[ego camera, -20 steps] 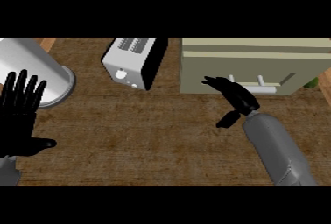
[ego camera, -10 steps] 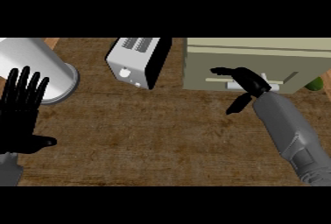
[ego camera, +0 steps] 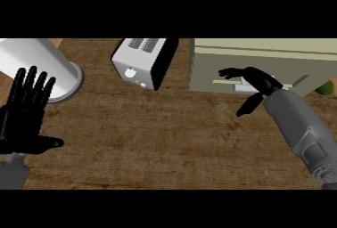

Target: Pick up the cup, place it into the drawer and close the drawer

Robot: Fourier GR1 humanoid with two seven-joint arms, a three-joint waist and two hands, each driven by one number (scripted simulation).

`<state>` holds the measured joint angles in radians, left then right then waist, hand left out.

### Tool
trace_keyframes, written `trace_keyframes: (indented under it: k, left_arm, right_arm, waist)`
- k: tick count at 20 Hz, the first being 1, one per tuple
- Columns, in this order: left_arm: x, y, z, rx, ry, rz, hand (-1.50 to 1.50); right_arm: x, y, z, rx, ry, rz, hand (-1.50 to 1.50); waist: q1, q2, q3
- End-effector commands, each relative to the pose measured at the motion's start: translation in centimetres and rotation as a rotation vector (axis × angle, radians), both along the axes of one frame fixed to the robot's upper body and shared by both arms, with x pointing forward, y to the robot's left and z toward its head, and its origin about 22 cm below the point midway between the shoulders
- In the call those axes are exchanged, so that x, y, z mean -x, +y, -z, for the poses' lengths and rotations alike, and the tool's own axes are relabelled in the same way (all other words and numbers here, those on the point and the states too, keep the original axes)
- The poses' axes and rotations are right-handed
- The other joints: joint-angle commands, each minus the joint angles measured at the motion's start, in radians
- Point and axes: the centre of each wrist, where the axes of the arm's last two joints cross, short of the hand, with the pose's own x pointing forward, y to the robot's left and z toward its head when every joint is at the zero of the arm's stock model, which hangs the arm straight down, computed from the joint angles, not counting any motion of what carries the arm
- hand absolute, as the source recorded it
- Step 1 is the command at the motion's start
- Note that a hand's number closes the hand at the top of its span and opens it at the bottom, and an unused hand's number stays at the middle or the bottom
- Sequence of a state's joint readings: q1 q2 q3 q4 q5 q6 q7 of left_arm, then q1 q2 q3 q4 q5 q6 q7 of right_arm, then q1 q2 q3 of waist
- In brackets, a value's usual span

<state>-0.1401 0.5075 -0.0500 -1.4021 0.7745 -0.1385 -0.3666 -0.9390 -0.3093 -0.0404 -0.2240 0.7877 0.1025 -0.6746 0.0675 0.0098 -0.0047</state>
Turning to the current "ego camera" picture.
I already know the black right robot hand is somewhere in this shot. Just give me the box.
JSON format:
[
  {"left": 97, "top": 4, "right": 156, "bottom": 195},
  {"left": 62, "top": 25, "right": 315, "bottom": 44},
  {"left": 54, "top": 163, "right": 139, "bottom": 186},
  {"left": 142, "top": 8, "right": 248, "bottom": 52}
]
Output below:
[{"left": 217, "top": 66, "right": 284, "bottom": 118}]

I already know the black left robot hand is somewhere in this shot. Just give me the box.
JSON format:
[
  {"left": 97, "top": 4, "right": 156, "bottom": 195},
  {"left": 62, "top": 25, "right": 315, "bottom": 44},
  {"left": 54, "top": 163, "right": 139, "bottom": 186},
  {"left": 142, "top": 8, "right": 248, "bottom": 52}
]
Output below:
[{"left": 0, "top": 65, "right": 66, "bottom": 156}]

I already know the olive drawer cabinet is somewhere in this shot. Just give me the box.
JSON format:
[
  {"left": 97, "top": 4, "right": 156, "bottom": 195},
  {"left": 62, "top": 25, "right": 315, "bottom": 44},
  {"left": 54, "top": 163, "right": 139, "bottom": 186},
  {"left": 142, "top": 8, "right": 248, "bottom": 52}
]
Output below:
[{"left": 188, "top": 37, "right": 337, "bottom": 98}]

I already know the white cup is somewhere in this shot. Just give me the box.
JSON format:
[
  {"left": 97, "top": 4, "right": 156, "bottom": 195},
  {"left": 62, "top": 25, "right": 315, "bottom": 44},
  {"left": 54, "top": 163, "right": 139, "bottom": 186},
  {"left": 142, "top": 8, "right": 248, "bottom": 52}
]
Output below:
[{"left": 0, "top": 37, "right": 86, "bottom": 104}]

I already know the green round vegetable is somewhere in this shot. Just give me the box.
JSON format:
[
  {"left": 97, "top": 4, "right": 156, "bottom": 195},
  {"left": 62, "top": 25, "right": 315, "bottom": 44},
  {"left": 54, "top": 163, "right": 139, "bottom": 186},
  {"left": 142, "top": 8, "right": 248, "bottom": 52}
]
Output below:
[{"left": 313, "top": 80, "right": 337, "bottom": 97}]

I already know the white and black toaster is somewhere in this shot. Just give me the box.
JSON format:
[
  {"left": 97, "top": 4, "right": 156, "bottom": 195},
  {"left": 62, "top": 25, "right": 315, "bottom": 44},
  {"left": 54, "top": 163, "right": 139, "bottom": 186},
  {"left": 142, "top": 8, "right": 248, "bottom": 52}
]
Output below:
[{"left": 111, "top": 37, "right": 180, "bottom": 92}]

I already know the olive drawer front with handle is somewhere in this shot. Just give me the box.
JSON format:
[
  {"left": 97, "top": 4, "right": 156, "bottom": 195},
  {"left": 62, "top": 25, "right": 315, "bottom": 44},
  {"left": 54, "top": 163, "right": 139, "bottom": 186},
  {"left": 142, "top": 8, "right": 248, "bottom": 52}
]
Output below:
[{"left": 188, "top": 53, "right": 337, "bottom": 98}]

